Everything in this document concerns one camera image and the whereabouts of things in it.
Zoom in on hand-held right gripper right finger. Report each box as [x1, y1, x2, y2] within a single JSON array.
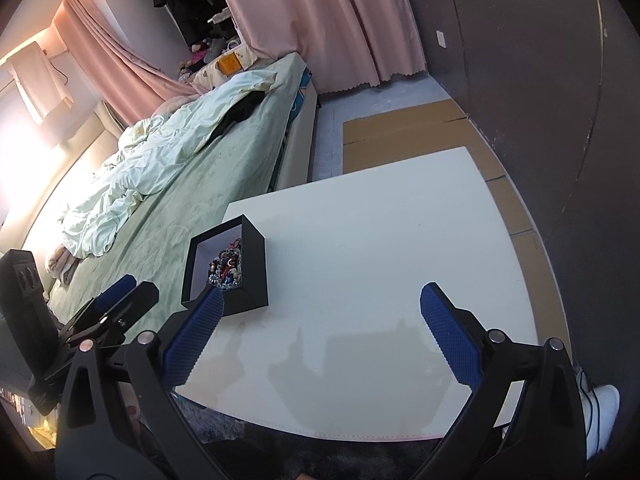
[[419, 281, 588, 480]]

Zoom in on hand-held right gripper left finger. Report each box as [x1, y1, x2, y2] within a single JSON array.
[[54, 287, 226, 480]]

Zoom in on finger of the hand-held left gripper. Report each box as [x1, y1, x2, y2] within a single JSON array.
[[60, 274, 137, 333], [67, 281, 160, 350]]

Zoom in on dark glass bead bracelet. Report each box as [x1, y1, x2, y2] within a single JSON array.
[[208, 252, 236, 286]]

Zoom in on black jewelry box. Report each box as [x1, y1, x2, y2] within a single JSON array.
[[181, 214, 271, 319]]

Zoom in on bed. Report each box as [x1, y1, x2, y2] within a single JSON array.
[[45, 52, 321, 361]]

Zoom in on pale green quilt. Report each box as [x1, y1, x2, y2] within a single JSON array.
[[57, 67, 279, 259]]

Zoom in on white shoe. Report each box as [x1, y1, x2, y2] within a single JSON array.
[[575, 367, 621, 461]]

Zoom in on pink blanket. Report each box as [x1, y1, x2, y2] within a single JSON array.
[[151, 93, 199, 117]]

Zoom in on brown cardboard floor sheet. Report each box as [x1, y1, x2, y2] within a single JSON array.
[[342, 98, 574, 346]]

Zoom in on black garment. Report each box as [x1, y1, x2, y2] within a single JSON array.
[[212, 88, 266, 144]]

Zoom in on printed pillow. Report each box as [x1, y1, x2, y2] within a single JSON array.
[[192, 62, 237, 92]]

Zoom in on pink curtain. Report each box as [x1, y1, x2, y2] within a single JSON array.
[[52, 0, 202, 129], [207, 0, 429, 96]]

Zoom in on orange box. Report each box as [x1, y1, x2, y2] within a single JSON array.
[[217, 52, 245, 77]]

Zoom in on heap of stuffed toys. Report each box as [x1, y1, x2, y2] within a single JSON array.
[[178, 35, 227, 81]]

